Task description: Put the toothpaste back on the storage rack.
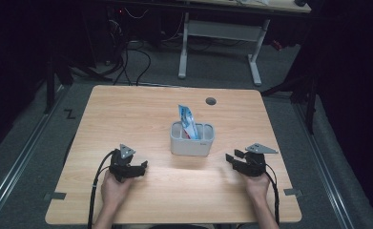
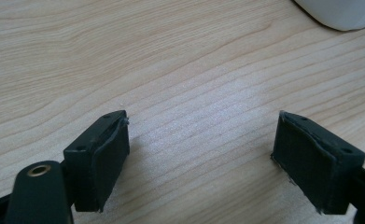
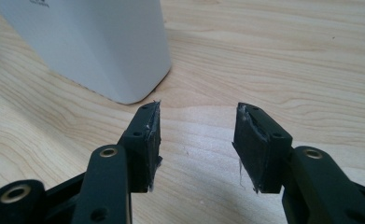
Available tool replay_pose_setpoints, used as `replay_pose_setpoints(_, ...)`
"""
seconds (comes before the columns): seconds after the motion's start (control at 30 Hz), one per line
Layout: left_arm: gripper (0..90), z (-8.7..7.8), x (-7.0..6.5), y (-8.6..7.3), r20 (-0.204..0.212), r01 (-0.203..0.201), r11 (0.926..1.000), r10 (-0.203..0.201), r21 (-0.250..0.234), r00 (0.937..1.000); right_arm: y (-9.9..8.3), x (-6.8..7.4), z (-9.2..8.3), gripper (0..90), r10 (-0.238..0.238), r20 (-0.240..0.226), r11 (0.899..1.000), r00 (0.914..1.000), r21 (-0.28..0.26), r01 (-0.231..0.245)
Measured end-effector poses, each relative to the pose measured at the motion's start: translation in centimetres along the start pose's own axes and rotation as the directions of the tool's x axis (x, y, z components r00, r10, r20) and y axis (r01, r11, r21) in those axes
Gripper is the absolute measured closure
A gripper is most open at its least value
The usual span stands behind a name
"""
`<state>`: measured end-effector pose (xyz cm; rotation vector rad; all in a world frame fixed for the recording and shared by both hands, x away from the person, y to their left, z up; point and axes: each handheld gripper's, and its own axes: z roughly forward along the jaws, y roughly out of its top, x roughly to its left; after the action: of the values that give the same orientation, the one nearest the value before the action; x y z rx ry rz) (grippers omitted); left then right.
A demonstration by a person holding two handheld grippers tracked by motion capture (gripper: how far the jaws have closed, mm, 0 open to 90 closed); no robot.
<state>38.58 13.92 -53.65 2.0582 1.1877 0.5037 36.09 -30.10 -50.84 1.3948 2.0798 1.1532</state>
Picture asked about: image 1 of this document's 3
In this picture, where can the person's right hand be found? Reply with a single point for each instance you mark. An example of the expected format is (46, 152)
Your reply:
(258, 187)

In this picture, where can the grey tape strip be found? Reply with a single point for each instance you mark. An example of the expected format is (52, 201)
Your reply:
(56, 196)
(292, 192)

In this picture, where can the black metal stand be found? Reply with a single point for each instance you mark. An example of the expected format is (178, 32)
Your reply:
(309, 105)
(50, 86)

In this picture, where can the metal floor rail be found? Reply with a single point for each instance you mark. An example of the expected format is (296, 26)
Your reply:
(22, 152)
(324, 165)

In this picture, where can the person's left hand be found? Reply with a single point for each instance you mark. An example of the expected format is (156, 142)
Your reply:
(113, 191)

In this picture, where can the grey plastic holder box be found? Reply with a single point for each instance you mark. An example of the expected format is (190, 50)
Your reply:
(192, 147)

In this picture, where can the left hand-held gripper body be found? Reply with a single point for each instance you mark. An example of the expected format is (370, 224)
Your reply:
(120, 165)

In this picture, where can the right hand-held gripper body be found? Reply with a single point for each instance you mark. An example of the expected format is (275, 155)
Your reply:
(256, 165)

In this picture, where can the black zigzag floor tape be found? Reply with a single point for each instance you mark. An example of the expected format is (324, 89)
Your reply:
(69, 114)

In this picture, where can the small red object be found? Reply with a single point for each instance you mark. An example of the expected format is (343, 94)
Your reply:
(276, 45)

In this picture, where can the blue white toothpaste tube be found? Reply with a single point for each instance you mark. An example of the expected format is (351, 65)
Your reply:
(188, 122)

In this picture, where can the grey desk frame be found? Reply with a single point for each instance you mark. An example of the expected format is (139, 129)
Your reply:
(222, 30)

